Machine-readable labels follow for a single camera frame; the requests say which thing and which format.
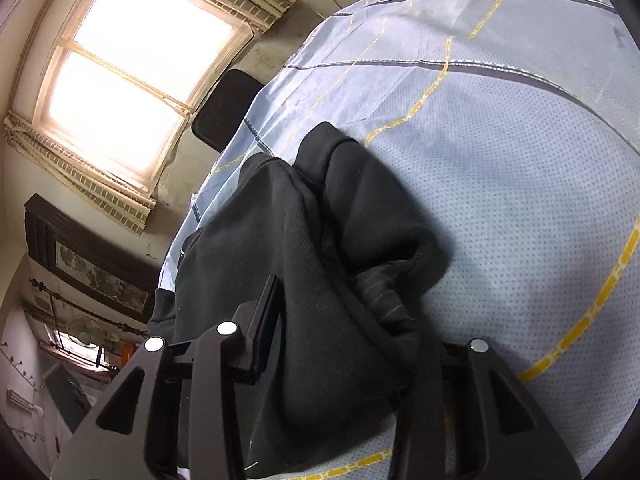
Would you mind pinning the black jacket with yellow lining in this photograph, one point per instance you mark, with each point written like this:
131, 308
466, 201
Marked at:
310, 240

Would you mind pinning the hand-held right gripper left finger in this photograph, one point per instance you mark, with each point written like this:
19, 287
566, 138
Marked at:
266, 330

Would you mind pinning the dark framed wall painting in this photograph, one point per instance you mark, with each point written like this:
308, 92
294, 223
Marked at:
90, 265

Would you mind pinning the large bright window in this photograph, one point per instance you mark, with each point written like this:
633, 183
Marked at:
130, 70

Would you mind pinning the small side window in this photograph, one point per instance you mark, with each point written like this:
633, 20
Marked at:
65, 347

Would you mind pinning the black metal rod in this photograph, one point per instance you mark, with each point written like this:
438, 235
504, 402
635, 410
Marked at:
75, 306

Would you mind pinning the blue checked bed sheet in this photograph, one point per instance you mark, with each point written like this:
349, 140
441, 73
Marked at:
500, 185

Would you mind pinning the black chair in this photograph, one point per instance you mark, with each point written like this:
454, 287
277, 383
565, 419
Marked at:
225, 110

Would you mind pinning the wall fan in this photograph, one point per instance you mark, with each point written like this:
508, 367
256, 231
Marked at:
86, 331

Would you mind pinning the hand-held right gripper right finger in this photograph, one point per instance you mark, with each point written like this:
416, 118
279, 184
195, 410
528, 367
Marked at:
430, 410

